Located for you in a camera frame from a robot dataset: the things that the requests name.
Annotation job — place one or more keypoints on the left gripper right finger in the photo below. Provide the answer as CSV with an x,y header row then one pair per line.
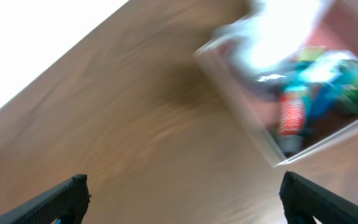
x,y
305,202

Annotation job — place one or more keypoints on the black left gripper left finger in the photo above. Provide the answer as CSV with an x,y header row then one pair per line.
x,y
66,202

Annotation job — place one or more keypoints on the teal white toothpaste tube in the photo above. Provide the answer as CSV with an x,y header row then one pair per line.
x,y
294,130

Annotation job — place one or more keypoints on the green soap packet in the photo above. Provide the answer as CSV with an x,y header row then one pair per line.
x,y
348,98

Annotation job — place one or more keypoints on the white lotion tube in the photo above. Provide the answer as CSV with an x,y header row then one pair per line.
x,y
283,25

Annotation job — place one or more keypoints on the blue disposable razor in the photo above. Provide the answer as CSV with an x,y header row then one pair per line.
x,y
323,97

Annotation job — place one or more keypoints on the clear pump bottle dark liquid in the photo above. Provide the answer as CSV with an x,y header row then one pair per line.
x,y
262,77

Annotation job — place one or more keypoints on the green white toothbrush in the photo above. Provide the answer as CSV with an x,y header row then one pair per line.
x,y
310,53

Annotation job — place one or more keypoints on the white box with pink interior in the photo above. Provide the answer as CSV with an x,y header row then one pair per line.
x,y
337,31

